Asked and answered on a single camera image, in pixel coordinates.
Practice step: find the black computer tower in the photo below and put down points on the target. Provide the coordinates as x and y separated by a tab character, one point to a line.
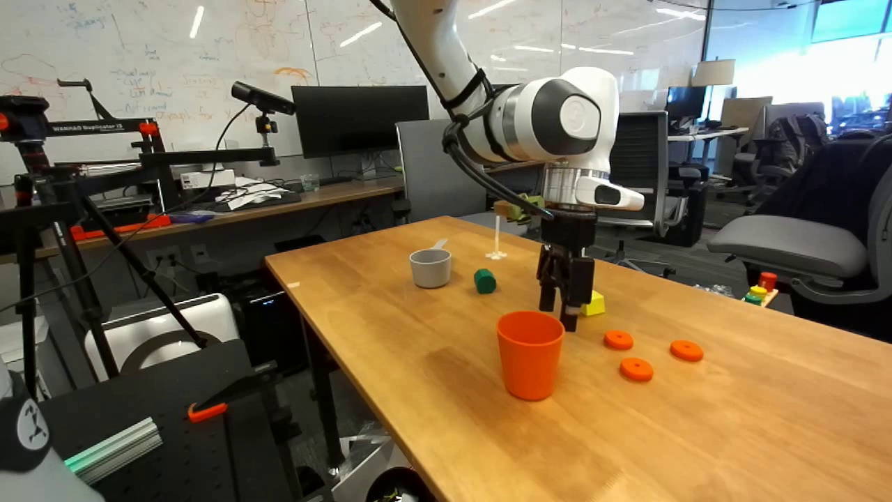
272	328

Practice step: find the small black monitor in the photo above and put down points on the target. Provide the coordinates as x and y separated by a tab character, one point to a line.
685	103

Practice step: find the colourful stacking toy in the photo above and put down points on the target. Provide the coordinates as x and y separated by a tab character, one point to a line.
761	289

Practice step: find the white computer case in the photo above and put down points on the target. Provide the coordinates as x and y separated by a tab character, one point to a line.
150	335

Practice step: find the yellow block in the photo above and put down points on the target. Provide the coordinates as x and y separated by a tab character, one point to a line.
594	305

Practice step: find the orange flat tool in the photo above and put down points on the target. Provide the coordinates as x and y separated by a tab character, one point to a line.
118	226

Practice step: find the camera on tripod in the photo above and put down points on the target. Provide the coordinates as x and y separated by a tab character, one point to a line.
261	99

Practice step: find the dark office chair with backpack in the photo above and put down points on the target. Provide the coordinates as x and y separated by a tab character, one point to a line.
784	146

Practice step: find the wooden desk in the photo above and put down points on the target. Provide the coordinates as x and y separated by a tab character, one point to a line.
334	195

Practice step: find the grey partition panel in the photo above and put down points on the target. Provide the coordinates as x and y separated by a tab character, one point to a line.
435	174

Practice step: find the black 3D printer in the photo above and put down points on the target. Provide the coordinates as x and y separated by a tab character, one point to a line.
83	129

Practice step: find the grey measuring cup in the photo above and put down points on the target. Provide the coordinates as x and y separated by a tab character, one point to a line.
430	270

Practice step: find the grey office chair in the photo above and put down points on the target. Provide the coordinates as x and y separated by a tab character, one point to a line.
801	251

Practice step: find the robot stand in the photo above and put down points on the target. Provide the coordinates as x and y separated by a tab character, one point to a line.
174	432

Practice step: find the clear glass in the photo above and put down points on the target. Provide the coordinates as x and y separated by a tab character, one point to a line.
310	183

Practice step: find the orange plastic cup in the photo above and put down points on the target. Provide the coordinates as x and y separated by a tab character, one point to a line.
529	359

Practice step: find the whiteboard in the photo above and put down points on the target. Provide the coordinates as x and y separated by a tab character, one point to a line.
174	49

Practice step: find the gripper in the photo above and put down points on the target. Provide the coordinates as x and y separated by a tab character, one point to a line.
568	229

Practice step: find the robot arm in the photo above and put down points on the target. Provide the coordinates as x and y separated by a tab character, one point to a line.
446	63

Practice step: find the white peg stand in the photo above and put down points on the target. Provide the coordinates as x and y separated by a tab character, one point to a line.
497	240

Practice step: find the white box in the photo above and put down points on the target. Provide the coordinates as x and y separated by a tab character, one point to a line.
207	179

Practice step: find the wall socket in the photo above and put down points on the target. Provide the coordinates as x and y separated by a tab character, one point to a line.
178	256

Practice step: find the green cylinder block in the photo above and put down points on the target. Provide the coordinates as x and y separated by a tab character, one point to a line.
485	282

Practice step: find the black mesh office chair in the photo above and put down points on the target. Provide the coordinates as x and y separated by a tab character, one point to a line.
641	160

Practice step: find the white papers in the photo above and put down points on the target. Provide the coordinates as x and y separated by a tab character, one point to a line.
254	192

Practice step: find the aluminium rail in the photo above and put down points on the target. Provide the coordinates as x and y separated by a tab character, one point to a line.
115	450

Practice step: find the green and tan wooden toy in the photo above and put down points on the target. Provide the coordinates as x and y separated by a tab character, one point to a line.
519	208

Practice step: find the window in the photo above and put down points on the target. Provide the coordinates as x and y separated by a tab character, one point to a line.
822	63

